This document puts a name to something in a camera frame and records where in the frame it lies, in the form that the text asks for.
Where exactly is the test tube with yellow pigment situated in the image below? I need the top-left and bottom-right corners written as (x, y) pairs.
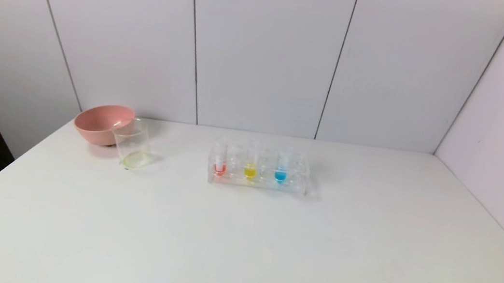
top-left (243, 141), bottom-right (262, 181)

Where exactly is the test tube with blue pigment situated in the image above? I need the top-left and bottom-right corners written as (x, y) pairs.
top-left (273, 145), bottom-right (292, 185)

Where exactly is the test tube with red pigment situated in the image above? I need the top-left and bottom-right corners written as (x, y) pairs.
top-left (212, 139), bottom-right (232, 178)

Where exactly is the clear acrylic test tube rack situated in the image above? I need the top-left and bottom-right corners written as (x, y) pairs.
top-left (205, 139), bottom-right (314, 198)

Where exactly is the clear glass beaker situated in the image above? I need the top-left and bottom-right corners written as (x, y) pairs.
top-left (107, 115), bottom-right (159, 172)

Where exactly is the pink plastic bowl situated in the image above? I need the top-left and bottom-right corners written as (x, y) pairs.
top-left (71, 99), bottom-right (137, 150)

